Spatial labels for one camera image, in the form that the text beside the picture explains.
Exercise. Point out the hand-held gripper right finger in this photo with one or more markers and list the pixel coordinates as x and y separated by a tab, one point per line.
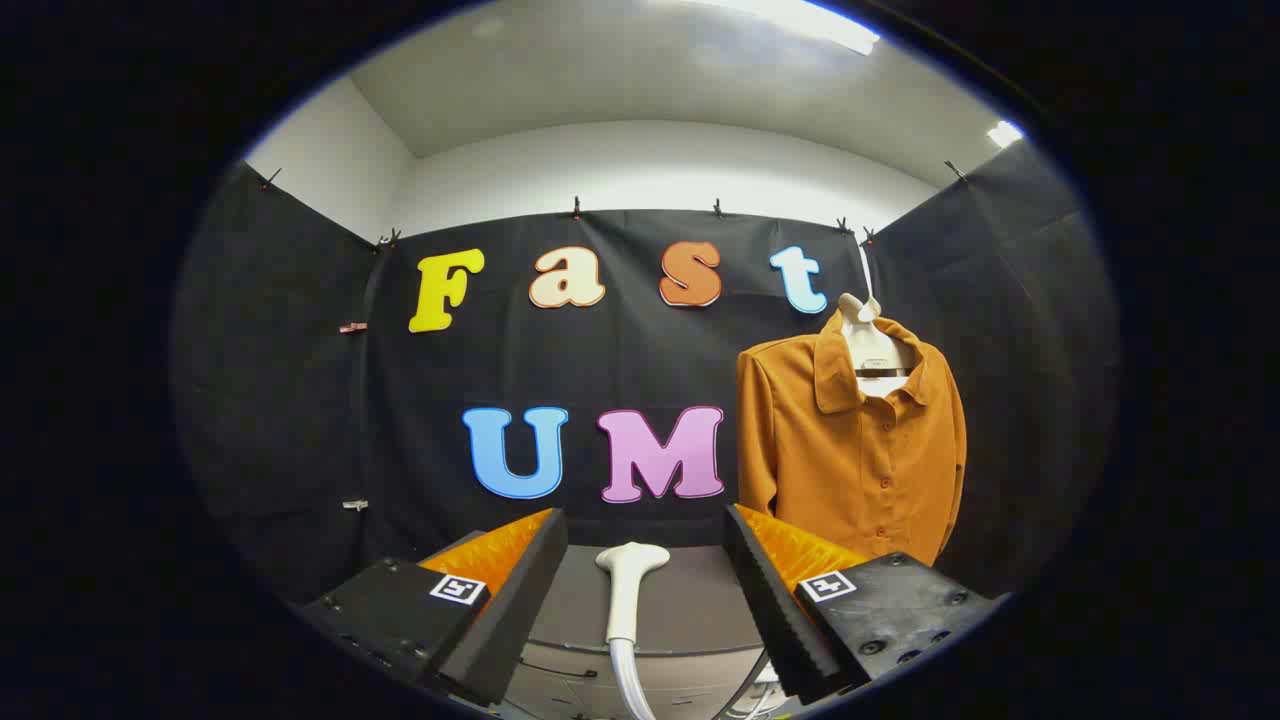
775	610

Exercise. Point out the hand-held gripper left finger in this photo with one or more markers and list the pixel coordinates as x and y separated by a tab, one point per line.
520	610

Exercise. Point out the white garment steamer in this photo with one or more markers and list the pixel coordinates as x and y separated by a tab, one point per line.
628	590

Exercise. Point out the orange-brown button shirt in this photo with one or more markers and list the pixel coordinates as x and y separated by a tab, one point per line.
850	470

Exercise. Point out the black backdrop cloth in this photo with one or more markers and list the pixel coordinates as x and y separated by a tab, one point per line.
620	350

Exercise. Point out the white mannequin torso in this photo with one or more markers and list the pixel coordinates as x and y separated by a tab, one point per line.
872	345

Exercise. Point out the row of black clips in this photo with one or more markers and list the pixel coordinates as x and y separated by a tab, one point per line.
576	208

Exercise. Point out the small ceiling light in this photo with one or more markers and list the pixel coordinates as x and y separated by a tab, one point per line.
1005	133

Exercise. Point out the long ceiling light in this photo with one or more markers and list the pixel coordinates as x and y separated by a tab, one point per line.
820	22

